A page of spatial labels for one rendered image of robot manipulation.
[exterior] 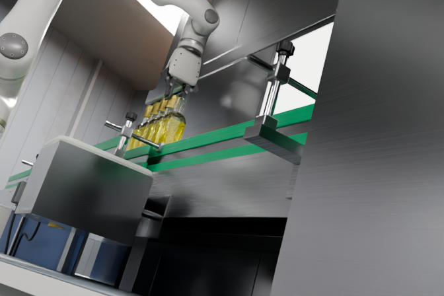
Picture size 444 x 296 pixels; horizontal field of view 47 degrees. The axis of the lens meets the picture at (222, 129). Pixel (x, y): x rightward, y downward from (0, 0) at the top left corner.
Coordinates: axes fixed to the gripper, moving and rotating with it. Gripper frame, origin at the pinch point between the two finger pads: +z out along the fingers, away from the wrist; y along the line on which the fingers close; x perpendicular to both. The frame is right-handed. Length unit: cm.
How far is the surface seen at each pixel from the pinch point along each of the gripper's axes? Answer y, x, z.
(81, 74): -39, -368, -126
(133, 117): 14.9, 15.3, 16.8
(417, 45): 23, 111, 30
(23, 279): 34, 52, 60
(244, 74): -12.0, 17.1, -9.3
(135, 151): 6.3, 1.1, 21.2
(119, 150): 15.4, 15.2, 26.3
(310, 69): -12.3, 48.4, -2.4
